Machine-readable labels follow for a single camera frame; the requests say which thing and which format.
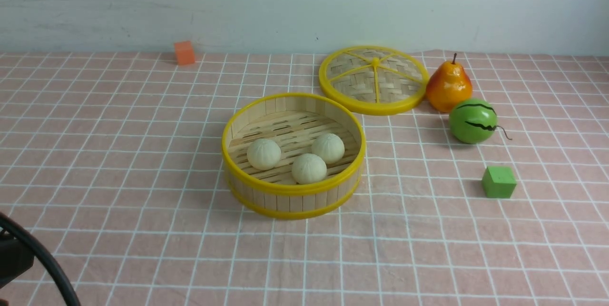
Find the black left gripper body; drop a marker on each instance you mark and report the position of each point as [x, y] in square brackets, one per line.
[15, 258]

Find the white bun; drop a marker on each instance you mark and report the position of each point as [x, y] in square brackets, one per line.
[309, 168]
[263, 154]
[329, 147]

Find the yellow rimmed bamboo steamer tray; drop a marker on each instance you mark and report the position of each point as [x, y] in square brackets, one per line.
[294, 121]

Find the yellow woven steamer lid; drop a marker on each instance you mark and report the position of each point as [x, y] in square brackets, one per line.
[373, 80]

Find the orange cube block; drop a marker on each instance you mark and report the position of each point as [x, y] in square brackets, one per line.
[184, 53]

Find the orange yellow toy pear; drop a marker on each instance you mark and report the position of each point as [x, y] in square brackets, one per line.
[448, 86]

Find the green toy watermelon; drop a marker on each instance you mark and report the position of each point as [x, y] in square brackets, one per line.
[473, 121]

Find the green cube block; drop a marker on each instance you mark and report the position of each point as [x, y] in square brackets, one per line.
[498, 182]

